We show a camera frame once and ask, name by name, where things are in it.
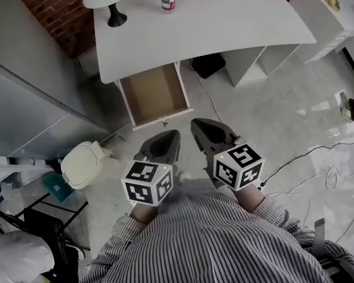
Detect black bag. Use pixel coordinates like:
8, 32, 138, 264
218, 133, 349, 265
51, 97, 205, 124
189, 51, 229, 82

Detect grey refrigerator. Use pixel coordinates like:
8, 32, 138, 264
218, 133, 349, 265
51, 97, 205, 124
0, 0, 114, 169

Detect long white cable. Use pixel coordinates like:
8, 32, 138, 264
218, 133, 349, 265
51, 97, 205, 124
266, 182, 317, 236

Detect white desk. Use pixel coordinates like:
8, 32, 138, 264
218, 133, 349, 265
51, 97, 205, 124
85, 0, 323, 112

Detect person's left forearm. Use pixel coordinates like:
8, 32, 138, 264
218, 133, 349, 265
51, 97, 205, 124
107, 198, 168, 251

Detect cream plastic trash bin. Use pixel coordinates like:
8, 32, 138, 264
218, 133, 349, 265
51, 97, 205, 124
57, 137, 119, 193

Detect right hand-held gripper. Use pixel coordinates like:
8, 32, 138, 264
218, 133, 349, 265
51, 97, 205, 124
189, 107, 271, 198

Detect coiled white cable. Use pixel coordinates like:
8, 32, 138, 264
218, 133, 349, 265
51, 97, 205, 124
323, 165, 345, 192

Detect person's right forearm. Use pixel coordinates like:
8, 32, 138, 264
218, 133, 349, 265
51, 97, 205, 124
234, 179, 291, 232

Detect person's striped shirt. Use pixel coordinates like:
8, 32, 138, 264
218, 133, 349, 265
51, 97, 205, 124
40, 152, 354, 283

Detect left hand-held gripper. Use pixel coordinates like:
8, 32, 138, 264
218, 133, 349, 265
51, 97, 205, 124
114, 128, 193, 212

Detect teal plastic container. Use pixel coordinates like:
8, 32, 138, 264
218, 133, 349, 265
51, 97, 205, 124
40, 168, 73, 206

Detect white drawer with wooden inside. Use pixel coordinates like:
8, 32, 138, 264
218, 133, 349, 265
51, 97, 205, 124
114, 60, 197, 136

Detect black power cable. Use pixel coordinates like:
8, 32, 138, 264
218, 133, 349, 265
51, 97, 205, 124
256, 138, 354, 188

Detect grey harness strap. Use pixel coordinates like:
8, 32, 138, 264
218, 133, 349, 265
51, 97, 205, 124
308, 218, 333, 262

